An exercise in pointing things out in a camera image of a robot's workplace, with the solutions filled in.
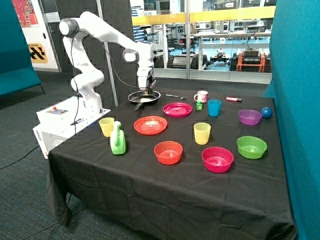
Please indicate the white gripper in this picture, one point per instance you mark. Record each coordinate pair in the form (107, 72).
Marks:
(146, 79)

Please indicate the yellow toy corn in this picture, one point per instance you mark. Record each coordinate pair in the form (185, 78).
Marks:
(146, 100)

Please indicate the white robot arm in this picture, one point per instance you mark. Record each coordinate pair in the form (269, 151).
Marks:
(89, 24)

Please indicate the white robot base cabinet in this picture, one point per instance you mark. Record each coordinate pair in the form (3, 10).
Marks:
(61, 121)

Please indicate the black frying pan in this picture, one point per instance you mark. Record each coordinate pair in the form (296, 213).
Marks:
(136, 96)

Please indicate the magenta plastic plate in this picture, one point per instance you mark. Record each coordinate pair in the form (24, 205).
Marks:
(177, 109)

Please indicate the metal spoon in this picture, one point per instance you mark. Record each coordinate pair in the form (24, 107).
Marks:
(176, 96)

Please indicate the orange plastic plate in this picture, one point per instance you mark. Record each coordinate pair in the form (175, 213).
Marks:
(150, 125)

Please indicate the green letter block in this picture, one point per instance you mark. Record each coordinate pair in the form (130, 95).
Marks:
(199, 105)

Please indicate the pink white mug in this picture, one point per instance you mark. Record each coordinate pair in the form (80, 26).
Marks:
(201, 95)

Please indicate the yellow cup near robot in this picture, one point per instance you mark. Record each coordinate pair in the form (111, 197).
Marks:
(107, 125)

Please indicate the green toy watering can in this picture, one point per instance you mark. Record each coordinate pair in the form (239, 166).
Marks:
(117, 139)

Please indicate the orange plastic bowl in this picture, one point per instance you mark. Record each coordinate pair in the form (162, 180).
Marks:
(168, 152)

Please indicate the yellow cup centre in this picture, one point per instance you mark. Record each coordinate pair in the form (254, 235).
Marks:
(202, 132)

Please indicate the blue plastic cup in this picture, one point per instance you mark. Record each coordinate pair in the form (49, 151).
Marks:
(214, 106)

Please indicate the black tablecloth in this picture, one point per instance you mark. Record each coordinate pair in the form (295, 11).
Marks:
(182, 201)

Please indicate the pink highlighter marker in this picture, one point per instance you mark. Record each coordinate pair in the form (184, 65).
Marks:
(233, 99)

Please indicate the magenta plastic bowl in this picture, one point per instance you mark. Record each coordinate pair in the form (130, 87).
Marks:
(217, 159)

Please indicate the purple plastic bowl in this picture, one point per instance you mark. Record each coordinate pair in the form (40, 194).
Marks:
(249, 117)

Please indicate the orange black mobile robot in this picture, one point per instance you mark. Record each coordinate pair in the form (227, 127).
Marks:
(251, 60)

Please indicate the green plastic bowl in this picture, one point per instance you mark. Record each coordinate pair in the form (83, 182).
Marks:
(251, 147)

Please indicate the yellow black warning sign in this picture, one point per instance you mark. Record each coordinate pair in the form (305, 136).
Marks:
(37, 53)

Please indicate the blue ball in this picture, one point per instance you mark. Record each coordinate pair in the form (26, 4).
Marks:
(266, 112)

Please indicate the teal sofa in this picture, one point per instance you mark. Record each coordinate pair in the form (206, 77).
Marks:
(16, 70)

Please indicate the red poster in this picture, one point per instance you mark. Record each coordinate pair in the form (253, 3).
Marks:
(26, 13)

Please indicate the teal partition panel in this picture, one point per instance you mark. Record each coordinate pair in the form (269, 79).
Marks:
(295, 87)

